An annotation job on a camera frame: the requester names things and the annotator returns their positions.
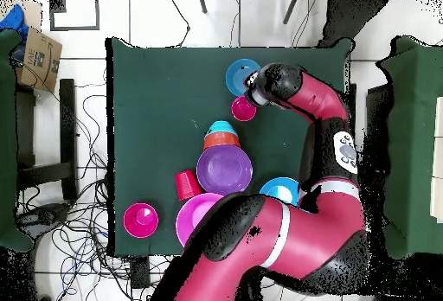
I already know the dark green table cloth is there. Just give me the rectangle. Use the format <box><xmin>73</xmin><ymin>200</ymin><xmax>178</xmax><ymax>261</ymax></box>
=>
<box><xmin>105</xmin><ymin>36</ymin><xmax>356</xmax><ymax>257</ymax></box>

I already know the deep blue bowl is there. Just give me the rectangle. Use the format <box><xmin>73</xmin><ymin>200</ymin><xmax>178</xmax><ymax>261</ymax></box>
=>
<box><xmin>259</xmin><ymin>176</ymin><xmax>300</xmax><ymax>207</ymax></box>

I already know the red cup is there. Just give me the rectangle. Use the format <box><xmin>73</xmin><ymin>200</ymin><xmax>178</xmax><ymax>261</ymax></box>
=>
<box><xmin>174</xmin><ymin>170</ymin><xmax>202</xmax><ymax>202</ymax></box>

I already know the large pink bowl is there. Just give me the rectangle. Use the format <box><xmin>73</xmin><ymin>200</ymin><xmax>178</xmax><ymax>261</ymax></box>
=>
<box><xmin>175</xmin><ymin>192</ymin><xmax>226</xmax><ymax>247</ymax></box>

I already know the green cloth covered table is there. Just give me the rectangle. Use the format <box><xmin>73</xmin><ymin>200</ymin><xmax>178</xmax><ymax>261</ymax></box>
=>
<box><xmin>375</xmin><ymin>35</ymin><xmax>443</xmax><ymax>260</ymax></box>
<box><xmin>0</xmin><ymin>29</ymin><xmax>34</xmax><ymax>253</ymax></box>

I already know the ribbed pink-red cup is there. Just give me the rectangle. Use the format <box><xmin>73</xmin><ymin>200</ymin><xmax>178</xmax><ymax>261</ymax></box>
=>
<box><xmin>230</xmin><ymin>95</ymin><xmax>258</xmax><ymax>123</ymax></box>

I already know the flat-bottomed blue bowl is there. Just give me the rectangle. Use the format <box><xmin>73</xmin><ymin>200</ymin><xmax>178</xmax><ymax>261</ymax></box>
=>
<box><xmin>225</xmin><ymin>58</ymin><xmax>262</xmax><ymax>97</ymax></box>

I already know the wide purple bowl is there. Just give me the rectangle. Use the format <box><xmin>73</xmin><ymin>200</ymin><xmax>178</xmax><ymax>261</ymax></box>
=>
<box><xmin>196</xmin><ymin>144</ymin><xmax>254</xmax><ymax>199</ymax></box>

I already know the orange bowl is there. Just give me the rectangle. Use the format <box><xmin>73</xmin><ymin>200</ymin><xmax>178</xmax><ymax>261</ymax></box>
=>
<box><xmin>202</xmin><ymin>131</ymin><xmax>241</xmax><ymax>151</ymax></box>

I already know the small crimson bowl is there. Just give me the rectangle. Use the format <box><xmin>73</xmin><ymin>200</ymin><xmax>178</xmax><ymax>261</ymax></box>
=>
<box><xmin>123</xmin><ymin>202</ymin><xmax>160</xmax><ymax>240</ymax></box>

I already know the person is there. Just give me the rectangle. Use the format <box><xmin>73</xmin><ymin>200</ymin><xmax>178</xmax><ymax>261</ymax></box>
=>
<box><xmin>316</xmin><ymin>0</ymin><xmax>397</xmax><ymax>49</ymax></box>

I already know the black wooden bench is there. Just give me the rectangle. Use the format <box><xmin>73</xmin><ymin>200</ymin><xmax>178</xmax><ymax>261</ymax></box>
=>
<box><xmin>15</xmin><ymin>78</ymin><xmax>79</xmax><ymax>202</ymax></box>

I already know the blue bag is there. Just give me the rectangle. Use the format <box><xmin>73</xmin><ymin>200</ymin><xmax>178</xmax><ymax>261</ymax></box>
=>
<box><xmin>0</xmin><ymin>3</ymin><xmax>29</xmax><ymax>39</ymax></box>

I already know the cardboard box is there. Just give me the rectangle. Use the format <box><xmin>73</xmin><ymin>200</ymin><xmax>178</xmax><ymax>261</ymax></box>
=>
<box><xmin>15</xmin><ymin>27</ymin><xmax>63</xmax><ymax>93</ymax></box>

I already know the grey black equipment base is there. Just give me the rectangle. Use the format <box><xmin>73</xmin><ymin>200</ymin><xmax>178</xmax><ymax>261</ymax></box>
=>
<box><xmin>16</xmin><ymin>202</ymin><xmax>72</xmax><ymax>236</ymax></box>

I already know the black square floor frame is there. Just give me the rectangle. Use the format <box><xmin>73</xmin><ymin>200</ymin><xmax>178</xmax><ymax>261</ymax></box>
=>
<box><xmin>48</xmin><ymin>0</ymin><xmax>100</xmax><ymax>32</ymax></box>

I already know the black floor cable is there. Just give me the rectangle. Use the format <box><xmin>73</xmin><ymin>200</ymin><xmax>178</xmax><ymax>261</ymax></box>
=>
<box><xmin>168</xmin><ymin>0</ymin><xmax>192</xmax><ymax>48</ymax></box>

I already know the white box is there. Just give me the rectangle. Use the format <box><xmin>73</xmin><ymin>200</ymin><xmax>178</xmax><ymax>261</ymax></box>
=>
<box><xmin>429</xmin><ymin>95</ymin><xmax>443</xmax><ymax>224</ymax></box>

